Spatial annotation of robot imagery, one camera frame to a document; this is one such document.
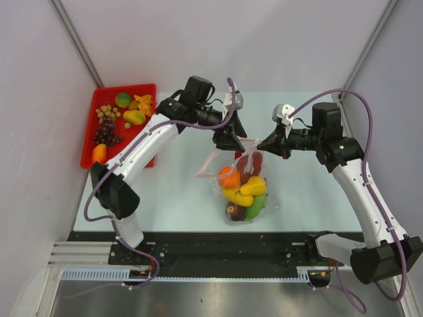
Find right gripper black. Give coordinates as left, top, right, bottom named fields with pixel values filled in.
left=257, top=122, right=323, bottom=160

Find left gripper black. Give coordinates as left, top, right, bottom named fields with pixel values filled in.
left=194, top=103, right=246, bottom=152

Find red toy lobster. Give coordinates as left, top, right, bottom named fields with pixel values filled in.
left=235, top=151, right=263, bottom=185

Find toy orange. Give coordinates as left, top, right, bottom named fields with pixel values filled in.
left=218, top=166, right=241, bottom=189

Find clear zip top bag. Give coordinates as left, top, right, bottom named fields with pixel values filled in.
left=196, top=139, right=282, bottom=225

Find yellow toy pepper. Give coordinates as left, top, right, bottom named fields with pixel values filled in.
left=239, top=176, right=266, bottom=196

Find green toy vegetable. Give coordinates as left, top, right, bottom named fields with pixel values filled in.
left=244, top=194, right=267, bottom=221

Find dark red toy fruit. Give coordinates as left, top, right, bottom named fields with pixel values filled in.
left=225, top=202, right=247, bottom=221

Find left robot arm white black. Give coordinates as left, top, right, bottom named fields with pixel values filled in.
left=89, top=76, right=247, bottom=264

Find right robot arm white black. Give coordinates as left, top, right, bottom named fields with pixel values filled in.
left=258, top=102, right=422, bottom=285

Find yellow toy banana bunch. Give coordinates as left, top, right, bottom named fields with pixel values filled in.
left=134, top=94, right=154, bottom=117

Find yellow red toy mango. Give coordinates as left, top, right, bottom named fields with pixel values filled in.
left=123, top=110, right=146, bottom=125

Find green yellow toy mango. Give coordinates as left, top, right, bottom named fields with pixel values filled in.
left=115, top=92, right=132, bottom=108

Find red plastic bin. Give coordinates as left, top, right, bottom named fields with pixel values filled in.
left=80, top=83, right=157, bottom=169

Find purple toy grapes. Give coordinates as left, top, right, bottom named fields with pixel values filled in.
left=93, top=119, right=124, bottom=147

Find yellow green toy grapes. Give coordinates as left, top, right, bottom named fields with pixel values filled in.
left=95, top=104, right=121, bottom=123

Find orange yellow toy peach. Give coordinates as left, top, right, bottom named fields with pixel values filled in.
left=91, top=143, right=107, bottom=164

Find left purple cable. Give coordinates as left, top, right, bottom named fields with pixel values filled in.
left=64, top=77, right=239, bottom=300

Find purple cable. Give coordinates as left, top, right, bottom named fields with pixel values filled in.
left=64, top=77, right=239, bottom=300
left=287, top=88, right=408, bottom=314

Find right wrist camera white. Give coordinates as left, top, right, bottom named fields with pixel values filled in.
left=272, top=104, right=295, bottom=137

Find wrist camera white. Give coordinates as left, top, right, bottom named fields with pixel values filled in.
left=272, top=104, right=295, bottom=137
left=222, top=92, right=244, bottom=116

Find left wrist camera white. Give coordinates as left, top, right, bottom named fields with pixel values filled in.
left=222, top=92, right=244, bottom=116

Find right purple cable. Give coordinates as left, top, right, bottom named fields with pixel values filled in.
left=287, top=88, right=408, bottom=314

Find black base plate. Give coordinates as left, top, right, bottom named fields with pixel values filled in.
left=68, top=232, right=335, bottom=281

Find white cable duct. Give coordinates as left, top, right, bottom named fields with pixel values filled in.
left=61, top=268, right=310, bottom=283

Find aluminium rail frame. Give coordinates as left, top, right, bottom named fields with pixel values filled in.
left=48, top=242, right=112, bottom=267

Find right aluminium corner post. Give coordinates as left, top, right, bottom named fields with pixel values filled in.
left=343, top=0, right=402, bottom=90

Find aluminium corner post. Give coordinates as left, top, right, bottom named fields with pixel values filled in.
left=343, top=0, right=402, bottom=90
left=49, top=0, right=104, bottom=88

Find left aluminium corner post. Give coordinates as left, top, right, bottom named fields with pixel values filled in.
left=49, top=0, right=104, bottom=88

